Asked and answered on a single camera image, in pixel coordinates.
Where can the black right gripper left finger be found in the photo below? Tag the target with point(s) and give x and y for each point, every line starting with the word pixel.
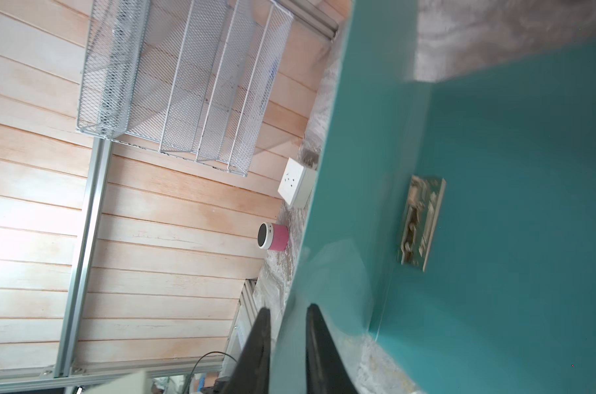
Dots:
pixel 251 374

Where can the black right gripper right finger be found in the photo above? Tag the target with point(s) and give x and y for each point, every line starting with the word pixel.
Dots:
pixel 325 371

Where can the teal green folder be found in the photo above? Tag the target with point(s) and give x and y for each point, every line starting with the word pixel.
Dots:
pixel 499 99

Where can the metal folder clip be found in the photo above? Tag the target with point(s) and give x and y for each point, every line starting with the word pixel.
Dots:
pixel 423 205

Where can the white power socket box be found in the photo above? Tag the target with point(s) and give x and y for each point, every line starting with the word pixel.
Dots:
pixel 297 184

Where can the white wire mesh shelf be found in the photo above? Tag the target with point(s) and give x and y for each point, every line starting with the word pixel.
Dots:
pixel 188 79

